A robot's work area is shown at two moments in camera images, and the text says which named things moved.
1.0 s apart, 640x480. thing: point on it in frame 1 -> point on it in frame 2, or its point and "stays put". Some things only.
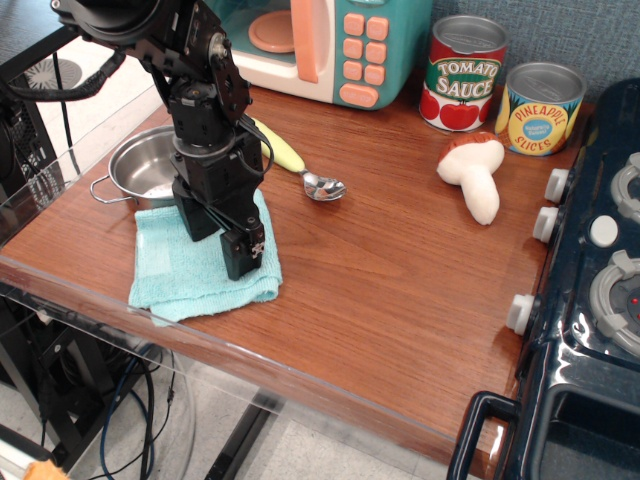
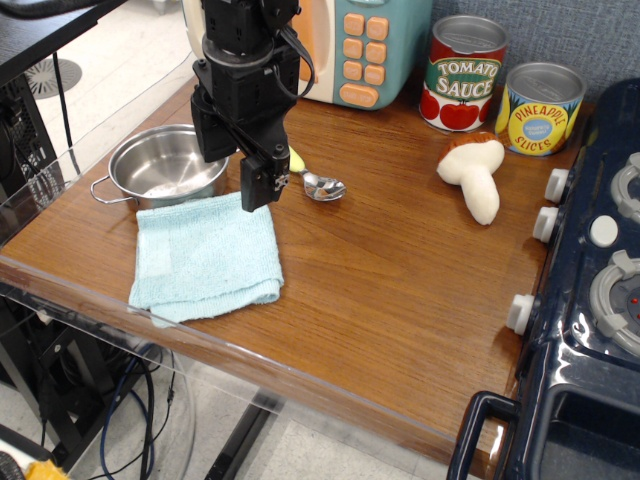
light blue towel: x=173 y=277 stays put
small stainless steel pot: x=141 y=167 stays put
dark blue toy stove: x=574 y=411 stays put
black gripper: x=216 y=192 -> x=239 y=111
